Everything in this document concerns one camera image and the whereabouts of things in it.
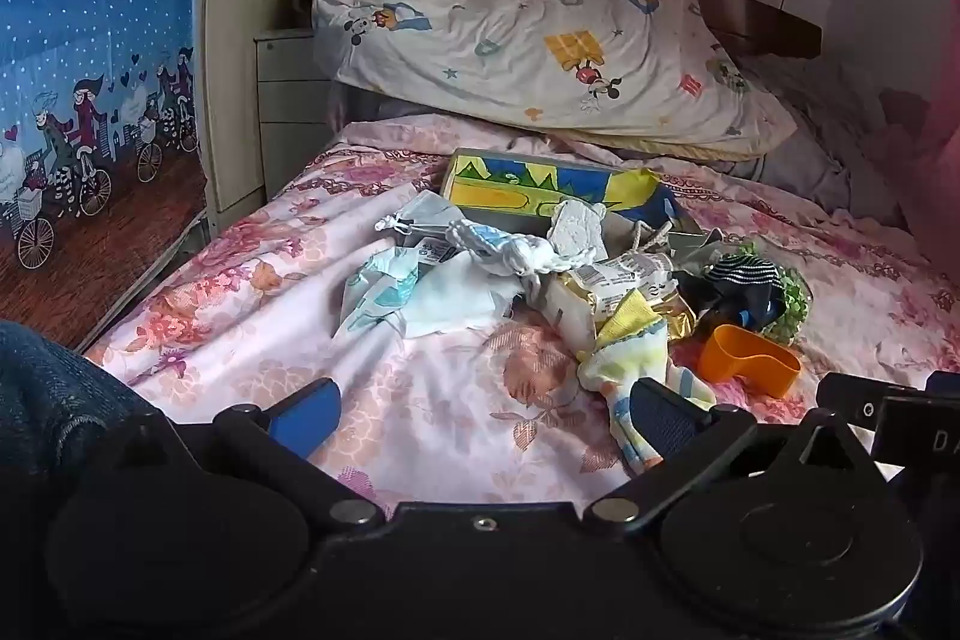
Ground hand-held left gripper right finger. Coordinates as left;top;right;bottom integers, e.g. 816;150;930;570
585;379;875;531

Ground brown wooden headboard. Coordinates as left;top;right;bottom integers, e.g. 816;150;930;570
694;0;822;60

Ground green leafy item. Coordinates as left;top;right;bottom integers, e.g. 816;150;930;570
739;242;815;345

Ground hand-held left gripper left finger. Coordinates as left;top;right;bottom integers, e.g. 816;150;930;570
212;377;387;528

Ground cartoon print white quilt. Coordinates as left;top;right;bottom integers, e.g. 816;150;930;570
311;0;800;161

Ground white textured cloth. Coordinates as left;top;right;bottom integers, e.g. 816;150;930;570
547;199;610;270

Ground white cloth with blue print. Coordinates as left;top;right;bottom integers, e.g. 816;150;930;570
446;218;571;277

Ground dark striped sock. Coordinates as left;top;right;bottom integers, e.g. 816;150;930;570
679;254;788;333

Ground pink cloth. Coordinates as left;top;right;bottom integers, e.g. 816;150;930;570
877;32;960;244

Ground white cloth with teal print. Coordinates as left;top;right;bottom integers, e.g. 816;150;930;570
334;246;526;341

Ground beige drawer cabinet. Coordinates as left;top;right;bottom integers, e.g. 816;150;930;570
253;29;336;199

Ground orange plastic cup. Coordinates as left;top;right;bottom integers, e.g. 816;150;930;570
697;323;802;399

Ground blue printed curtain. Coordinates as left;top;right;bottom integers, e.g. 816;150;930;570
0;0;211;352

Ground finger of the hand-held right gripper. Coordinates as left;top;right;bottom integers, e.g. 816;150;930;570
816;372;882;435

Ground colourful fabric storage box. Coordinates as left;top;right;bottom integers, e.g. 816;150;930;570
439;147;702;251

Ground grey fabric cloth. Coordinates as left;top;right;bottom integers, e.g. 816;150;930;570
660;227;728;274

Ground person's jeans leg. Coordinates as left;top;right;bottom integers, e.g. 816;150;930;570
0;319;143;468

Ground gold snack packet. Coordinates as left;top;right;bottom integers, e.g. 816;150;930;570
540;254;698;352

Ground yellow and white sock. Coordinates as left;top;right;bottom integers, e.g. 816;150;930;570
577;291;717;472

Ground grey blanket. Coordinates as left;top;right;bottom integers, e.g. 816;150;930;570
720;47;912;229

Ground beige cord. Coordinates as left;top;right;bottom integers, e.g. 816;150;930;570
626;220;676;255

